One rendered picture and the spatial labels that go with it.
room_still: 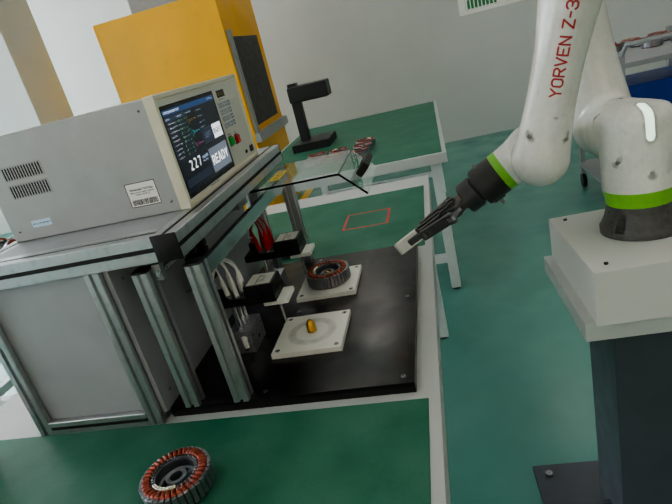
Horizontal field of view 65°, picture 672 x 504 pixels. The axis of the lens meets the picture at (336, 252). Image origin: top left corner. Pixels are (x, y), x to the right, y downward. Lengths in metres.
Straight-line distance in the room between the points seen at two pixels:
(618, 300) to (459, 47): 5.39
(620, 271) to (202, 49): 4.13
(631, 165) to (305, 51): 5.52
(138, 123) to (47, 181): 0.23
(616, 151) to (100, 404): 1.09
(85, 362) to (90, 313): 0.11
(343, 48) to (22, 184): 5.40
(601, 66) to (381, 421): 0.82
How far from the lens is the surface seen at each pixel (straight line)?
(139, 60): 5.00
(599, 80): 1.24
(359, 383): 0.96
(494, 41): 6.32
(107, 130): 1.03
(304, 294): 1.31
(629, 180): 1.12
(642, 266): 1.05
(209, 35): 4.73
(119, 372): 1.08
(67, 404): 1.20
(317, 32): 6.37
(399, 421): 0.90
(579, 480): 1.81
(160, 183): 1.01
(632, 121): 1.09
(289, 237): 1.31
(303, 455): 0.89
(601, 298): 1.05
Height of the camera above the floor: 1.32
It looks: 21 degrees down
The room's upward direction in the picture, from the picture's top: 15 degrees counter-clockwise
